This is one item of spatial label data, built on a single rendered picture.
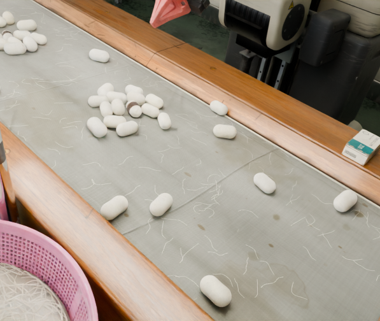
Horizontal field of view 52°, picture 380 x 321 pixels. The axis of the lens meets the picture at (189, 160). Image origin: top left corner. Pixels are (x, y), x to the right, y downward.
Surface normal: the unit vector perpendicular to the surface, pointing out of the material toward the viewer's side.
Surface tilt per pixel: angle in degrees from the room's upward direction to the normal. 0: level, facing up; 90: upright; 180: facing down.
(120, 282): 0
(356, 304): 0
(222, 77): 0
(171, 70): 45
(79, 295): 72
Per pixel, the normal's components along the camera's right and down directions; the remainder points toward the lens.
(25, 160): 0.13, -0.76
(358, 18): -0.70, 0.38
